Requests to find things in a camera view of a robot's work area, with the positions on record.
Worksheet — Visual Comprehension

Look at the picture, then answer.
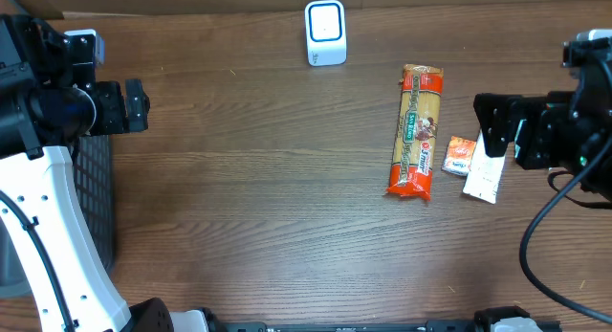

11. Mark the white tube gold cap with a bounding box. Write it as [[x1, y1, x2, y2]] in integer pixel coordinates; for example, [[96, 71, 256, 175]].
[[463, 132, 505, 204]]

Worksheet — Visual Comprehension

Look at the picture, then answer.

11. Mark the orange tissue pack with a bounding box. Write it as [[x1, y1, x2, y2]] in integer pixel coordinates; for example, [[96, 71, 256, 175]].
[[442, 136, 477, 176]]

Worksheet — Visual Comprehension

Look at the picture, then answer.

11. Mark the spaghetti packet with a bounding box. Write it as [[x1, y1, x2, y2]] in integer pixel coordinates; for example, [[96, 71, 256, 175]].
[[387, 64, 444, 201]]

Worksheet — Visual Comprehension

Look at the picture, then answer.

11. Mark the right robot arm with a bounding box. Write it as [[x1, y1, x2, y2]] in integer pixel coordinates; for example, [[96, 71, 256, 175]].
[[473, 57, 611, 323]]

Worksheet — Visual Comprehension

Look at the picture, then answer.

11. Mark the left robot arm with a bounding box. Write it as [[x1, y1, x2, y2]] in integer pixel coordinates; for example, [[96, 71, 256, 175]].
[[1, 14, 210, 332]]

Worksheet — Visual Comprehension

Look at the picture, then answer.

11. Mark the white barcode scanner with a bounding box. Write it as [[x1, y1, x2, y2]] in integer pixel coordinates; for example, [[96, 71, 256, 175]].
[[304, 0, 347, 67]]

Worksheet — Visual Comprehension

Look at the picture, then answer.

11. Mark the grey plastic basket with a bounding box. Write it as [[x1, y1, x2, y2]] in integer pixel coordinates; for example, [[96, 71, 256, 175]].
[[1, 136, 117, 299]]

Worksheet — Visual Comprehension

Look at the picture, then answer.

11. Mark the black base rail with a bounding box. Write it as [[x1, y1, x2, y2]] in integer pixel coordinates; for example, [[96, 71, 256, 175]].
[[209, 320, 563, 332]]

